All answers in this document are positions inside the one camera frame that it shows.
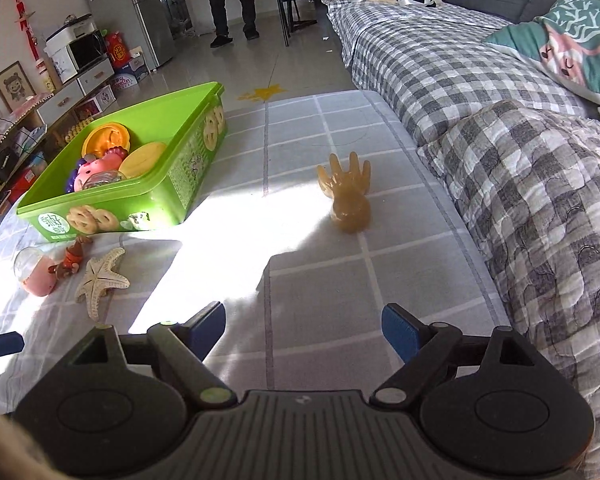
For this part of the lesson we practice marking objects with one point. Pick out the purple grape toy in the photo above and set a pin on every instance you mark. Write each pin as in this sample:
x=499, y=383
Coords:
x=74, y=181

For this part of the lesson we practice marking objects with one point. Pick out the red gift box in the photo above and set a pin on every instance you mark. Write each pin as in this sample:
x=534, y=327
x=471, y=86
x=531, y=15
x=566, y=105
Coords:
x=117, y=50

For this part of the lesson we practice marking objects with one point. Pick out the amber rubber hand toy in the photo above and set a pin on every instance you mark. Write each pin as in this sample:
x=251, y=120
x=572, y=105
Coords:
x=347, y=189

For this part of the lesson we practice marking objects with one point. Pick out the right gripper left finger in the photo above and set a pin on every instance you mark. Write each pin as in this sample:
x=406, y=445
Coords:
x=181, y=349

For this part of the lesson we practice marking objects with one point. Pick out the silver refrigerator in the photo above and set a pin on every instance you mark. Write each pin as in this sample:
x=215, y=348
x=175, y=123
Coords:
x=143, y=25

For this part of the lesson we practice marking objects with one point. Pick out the pink chicken squeeze toy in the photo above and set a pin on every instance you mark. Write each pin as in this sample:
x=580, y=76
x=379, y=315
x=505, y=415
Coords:
x=111, y=160

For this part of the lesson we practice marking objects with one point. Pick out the grey plaid blanket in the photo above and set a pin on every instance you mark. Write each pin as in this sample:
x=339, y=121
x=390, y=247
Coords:
x=519, y=157

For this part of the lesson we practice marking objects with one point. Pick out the framed bear picture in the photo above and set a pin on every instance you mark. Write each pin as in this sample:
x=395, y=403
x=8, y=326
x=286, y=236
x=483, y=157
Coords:
x=15, y=86

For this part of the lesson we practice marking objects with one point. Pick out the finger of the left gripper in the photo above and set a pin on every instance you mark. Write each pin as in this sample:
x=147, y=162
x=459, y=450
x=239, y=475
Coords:
x=11, y=343

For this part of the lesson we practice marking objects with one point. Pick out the clear capsule egg toy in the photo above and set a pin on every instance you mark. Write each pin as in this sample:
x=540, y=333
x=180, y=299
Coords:
x=32, y=271

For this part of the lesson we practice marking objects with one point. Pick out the green plastic cookie box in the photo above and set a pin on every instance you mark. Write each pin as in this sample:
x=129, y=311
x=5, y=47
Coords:
x=192, y=124

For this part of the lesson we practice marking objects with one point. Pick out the white drawer cabinet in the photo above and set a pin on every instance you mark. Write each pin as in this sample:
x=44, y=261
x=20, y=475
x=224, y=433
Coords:
x=40, y=122

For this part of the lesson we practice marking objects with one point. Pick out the yellow bell pepper toy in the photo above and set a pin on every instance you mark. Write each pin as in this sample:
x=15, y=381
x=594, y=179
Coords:
x=142, y=160

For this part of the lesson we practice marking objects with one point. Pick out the orange pumpkin half toy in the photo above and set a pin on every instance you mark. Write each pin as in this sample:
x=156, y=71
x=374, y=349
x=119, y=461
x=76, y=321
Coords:
x=104, y=137

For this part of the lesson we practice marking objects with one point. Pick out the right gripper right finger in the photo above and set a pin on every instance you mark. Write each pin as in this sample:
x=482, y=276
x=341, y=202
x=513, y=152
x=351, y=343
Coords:
x=424, y=350

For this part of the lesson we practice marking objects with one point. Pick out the beige starfish toy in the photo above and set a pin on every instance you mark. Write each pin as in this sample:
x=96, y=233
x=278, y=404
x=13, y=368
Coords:
x=99, y=278

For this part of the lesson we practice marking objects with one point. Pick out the teal patterned pillow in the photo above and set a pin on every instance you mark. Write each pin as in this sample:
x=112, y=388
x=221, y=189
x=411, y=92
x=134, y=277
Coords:
x=563, y=43

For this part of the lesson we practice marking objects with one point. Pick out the grey checked table cloth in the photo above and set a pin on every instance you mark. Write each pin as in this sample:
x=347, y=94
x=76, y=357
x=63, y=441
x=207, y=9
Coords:
x=302, y=298

